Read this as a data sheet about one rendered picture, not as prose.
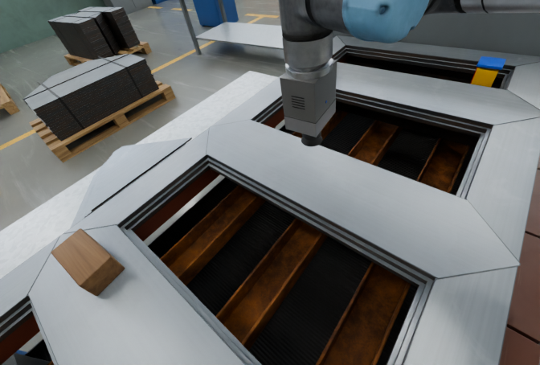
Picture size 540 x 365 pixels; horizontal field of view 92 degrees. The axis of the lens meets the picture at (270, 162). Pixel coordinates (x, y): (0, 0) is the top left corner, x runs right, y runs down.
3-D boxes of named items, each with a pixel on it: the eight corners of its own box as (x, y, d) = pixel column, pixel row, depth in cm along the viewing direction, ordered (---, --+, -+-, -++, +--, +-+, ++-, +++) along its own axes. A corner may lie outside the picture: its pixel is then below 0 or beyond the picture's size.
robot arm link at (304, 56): (272, 40, 38) (299, 21, 43) (276, 70, 41) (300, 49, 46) (318, 44, 35) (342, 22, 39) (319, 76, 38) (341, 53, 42)
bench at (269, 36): (196, 55, 371) (167, -30, 304) (229, 36, 407) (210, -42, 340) (289, 71, 289) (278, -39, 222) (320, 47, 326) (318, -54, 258)
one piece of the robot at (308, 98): (289, 32, 45) (296, 111, 57) (260, 53, 41) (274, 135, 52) (343, 35, 41) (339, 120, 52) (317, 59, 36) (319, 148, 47)
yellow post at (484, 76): (455, 121, 90) (477, 68, 77) (459, 114, 92) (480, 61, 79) (472, 125, 87) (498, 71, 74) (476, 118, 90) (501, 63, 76)
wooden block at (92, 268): (67, 264, 52) (49, 252, 48) (95, 239, 55) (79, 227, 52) (96, 297, 46) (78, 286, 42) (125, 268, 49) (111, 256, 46)
